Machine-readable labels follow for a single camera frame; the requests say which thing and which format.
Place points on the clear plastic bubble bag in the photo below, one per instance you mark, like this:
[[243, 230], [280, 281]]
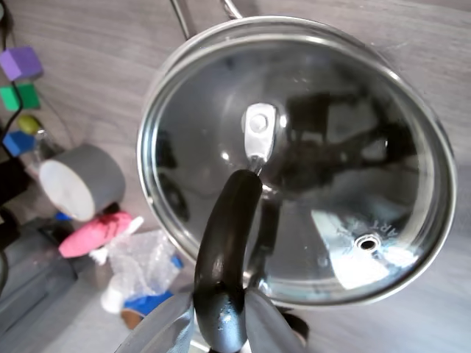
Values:
[[147, 257]]

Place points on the green foam cube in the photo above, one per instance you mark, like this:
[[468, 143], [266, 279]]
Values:
[[22, 97]]

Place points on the purple foam cube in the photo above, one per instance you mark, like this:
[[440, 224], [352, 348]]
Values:
[[20, 62]]

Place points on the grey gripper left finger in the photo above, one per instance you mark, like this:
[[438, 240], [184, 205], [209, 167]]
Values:
[[165, 323]]

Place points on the white plastic bottle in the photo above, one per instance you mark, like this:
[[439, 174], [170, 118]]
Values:
[[112, 296]]

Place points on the blue painter tape roll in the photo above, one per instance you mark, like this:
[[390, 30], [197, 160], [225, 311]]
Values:
[[147, 301]]

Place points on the pink cloth item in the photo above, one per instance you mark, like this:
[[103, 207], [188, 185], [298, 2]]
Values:
[[92, 235]]

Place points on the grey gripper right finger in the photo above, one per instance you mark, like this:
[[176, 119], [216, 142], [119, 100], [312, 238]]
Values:
[[268, 327]]

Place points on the grey duct tape roll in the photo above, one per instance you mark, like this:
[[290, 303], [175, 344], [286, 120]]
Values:
[[95, 173]]

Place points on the blue foam cube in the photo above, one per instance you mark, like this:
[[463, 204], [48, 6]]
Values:
[[20, 144]]

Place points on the yellow-green ball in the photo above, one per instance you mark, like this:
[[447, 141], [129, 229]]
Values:
[[28, 124]]

